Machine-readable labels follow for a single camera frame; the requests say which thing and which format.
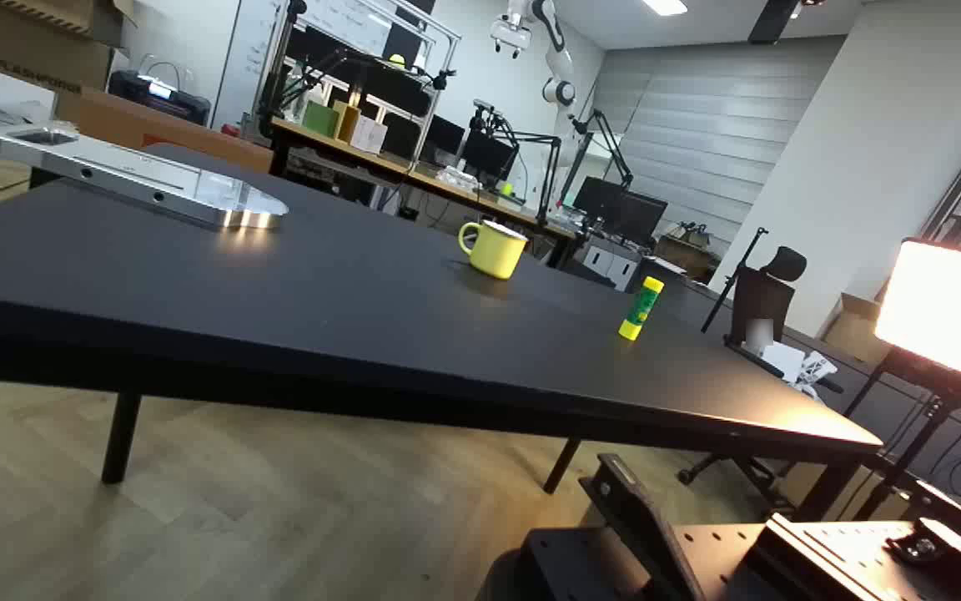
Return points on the yellow green glue stick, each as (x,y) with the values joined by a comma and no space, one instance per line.
(642,309)

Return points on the yellow ceramic mug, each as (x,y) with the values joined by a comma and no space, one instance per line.
(492,248)

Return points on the black table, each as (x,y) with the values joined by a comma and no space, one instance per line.
(366,314)

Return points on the wooden workbench with shelves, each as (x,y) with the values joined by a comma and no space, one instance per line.
(513,28)

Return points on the black office chair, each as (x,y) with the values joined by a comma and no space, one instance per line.
(759,295)

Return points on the silver metal mounting plate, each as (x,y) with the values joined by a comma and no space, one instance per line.
(145,178)

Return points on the bright studio light panel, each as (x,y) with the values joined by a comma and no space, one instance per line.
(922,302)

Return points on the cardboard box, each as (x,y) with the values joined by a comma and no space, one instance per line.
(64,43)

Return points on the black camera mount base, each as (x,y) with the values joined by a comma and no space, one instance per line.
(640,554)

